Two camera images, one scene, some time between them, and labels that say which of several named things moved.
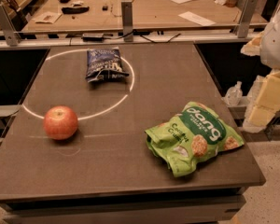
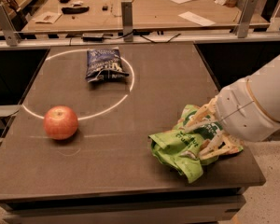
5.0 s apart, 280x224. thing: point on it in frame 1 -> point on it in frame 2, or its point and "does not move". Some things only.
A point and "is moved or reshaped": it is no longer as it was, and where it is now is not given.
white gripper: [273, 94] -> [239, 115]
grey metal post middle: [127, 21] does not move
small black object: [105, 7] does not move
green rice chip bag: [187, 139] is moved or reshaped
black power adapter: [92, 37] does not move
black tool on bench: [75, 10] does not move
